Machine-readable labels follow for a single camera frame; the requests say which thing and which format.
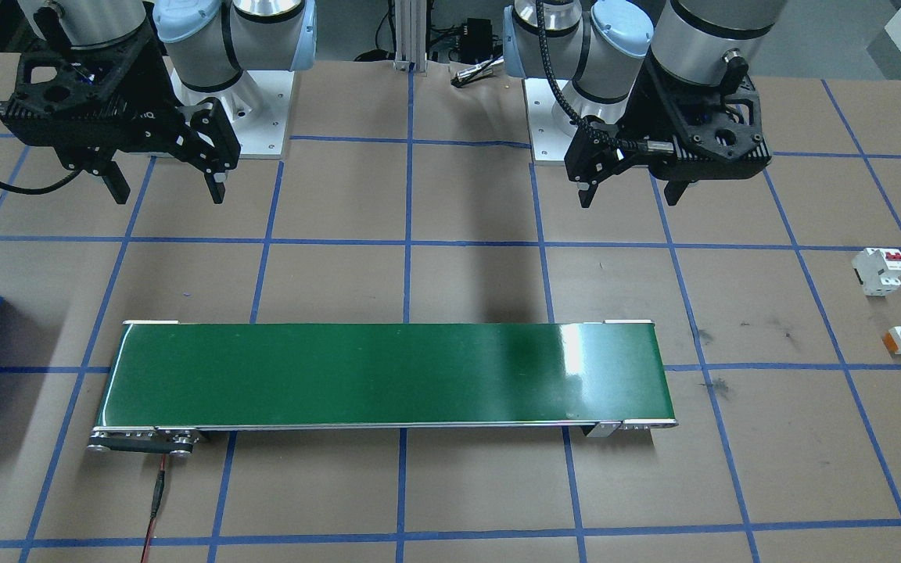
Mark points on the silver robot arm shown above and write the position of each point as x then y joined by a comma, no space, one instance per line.
701,39
263,31

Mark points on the black power supply box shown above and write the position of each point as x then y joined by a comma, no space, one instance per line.
480,35

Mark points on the white red circuit breaker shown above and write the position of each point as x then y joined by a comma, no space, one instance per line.
877,270

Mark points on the green conveyor belt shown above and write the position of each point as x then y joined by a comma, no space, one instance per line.
380,375

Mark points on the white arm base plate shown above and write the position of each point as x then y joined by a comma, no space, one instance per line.
271,117
548,133

